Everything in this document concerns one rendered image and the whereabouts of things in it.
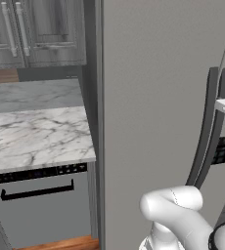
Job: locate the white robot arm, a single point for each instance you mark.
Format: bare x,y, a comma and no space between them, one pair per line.
179,215

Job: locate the grey freezer door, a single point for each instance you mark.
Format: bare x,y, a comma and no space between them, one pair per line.
157,97

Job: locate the wide grey wood cupboard door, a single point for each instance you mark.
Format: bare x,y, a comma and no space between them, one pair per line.
55,32

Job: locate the grey fridge casing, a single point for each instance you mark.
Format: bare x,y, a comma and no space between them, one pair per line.
92,97

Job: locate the grey dishwasher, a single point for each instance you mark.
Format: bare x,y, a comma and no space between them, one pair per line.
49,218

